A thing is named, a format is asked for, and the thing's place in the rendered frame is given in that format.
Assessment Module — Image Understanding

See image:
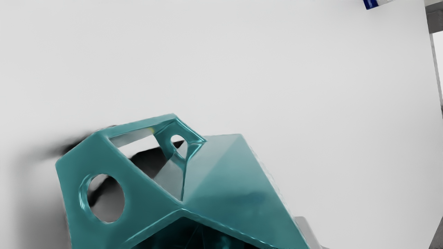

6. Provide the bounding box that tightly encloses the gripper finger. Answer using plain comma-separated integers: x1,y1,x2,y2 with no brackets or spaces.
294,216,324,249

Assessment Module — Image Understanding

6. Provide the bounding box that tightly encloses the teal faceted mug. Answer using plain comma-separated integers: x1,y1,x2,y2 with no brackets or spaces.
55,113,311,249

